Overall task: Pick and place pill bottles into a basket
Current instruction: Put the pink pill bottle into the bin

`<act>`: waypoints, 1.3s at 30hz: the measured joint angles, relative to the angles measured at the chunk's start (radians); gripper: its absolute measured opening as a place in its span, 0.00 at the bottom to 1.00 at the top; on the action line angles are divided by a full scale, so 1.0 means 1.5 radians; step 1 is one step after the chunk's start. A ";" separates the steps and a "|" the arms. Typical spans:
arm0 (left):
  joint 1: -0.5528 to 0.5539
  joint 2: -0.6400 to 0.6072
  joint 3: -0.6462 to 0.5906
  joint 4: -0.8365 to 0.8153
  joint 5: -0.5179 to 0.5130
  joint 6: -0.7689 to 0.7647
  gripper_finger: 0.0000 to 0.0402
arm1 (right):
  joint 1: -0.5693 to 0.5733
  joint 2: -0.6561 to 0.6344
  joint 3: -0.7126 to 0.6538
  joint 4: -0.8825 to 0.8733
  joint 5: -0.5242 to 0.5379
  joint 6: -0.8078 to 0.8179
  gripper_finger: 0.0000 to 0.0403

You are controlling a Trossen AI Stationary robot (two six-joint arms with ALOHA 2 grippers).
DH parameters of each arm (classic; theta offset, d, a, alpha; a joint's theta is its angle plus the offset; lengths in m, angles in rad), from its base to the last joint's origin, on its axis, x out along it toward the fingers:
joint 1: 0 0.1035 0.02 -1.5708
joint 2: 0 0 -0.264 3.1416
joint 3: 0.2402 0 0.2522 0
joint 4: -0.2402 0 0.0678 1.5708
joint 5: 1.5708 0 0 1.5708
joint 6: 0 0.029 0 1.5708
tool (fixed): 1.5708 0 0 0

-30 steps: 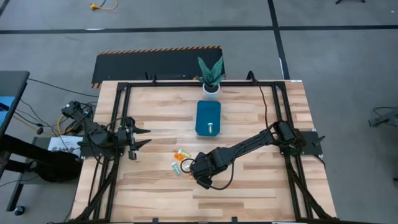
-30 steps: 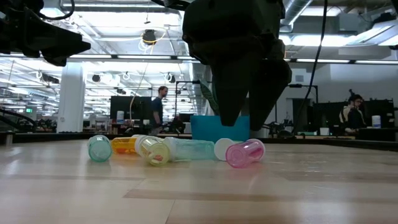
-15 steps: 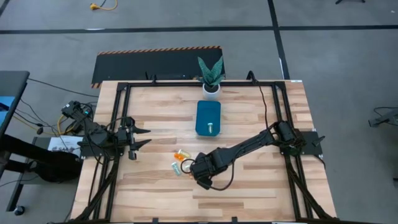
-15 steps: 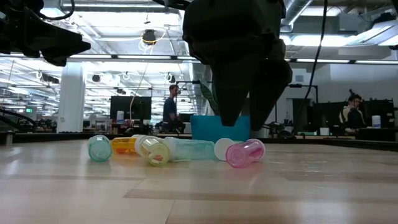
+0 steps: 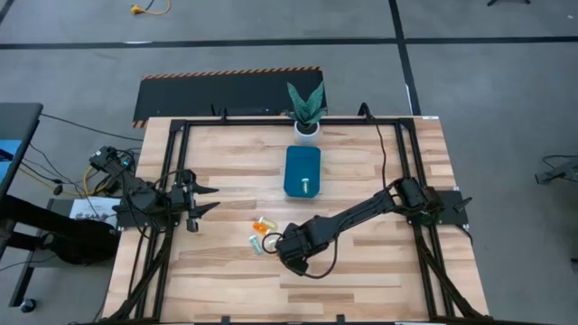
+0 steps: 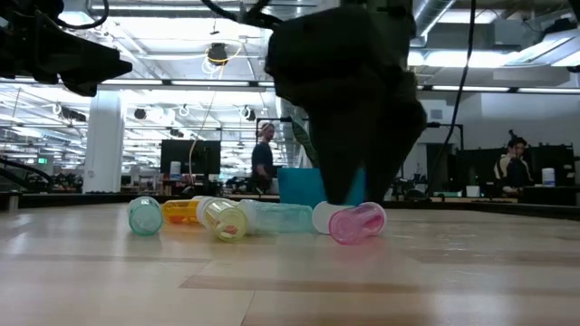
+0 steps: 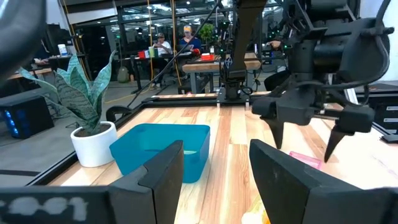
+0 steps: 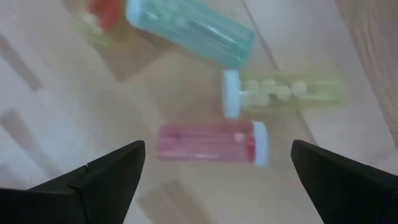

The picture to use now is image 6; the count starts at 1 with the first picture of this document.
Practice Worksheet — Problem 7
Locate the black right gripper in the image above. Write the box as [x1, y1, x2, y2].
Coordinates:
[265, 0, 428, 206]

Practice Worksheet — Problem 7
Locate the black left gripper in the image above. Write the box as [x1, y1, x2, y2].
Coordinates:
[0, 0, 133, 98]

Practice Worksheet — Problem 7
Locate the pink pill bottle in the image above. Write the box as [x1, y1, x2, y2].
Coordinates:
[312, 200, 388, 246]

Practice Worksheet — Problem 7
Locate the blue plastic basket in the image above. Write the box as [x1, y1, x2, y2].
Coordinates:
[277, 167, 367, 207]

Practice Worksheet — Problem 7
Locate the light blue pill bottle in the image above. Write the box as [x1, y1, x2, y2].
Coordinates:
[238, 198, 316, 235]

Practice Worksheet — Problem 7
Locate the large yellow pill bottle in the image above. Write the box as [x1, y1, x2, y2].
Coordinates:
[195, 197, 250, 243]

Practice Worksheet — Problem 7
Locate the teal pill bottle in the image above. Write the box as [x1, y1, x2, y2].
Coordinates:
[126, 196, 165, 237]

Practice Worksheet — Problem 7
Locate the orange pill bottle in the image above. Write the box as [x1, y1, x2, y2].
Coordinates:
[161, 195, 214, 225]

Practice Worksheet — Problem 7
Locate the long ceiling light strip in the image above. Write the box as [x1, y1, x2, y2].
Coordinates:
[416, 83, 580, 95]
[0, 77, 278, 88]

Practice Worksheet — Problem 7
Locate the white pillar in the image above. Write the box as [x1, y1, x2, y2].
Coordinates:
[82, 90, 125, 195]

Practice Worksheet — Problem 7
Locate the person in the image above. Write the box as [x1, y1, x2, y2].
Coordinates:
[492, 137, 535, 197]
[250, 121, 278, 195]

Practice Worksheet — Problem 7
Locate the black monitor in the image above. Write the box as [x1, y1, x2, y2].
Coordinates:
[159, 139, 222, 197]

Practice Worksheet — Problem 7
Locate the black monitor bank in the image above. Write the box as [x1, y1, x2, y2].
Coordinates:
[455, 143, 577, 189]

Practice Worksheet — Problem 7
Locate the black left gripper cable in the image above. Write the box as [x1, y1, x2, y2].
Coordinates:
[63, 0, 111, 31]

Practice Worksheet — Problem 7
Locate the black slanted frame strut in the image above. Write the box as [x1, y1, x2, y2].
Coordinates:
[0, 156, 55, 194]

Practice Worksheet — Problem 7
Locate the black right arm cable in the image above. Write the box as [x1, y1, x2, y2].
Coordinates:
[425, 0, 476, 196]

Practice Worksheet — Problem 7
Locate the black aluminium table frame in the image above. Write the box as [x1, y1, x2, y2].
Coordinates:
[0, 191, 580, 222]

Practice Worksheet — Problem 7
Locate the ceiling cable reel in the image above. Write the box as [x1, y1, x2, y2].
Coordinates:
[206, 42, 231, 67]

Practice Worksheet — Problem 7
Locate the silver ceiling duct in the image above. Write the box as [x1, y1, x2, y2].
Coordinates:
[410, 0, 458, 40]

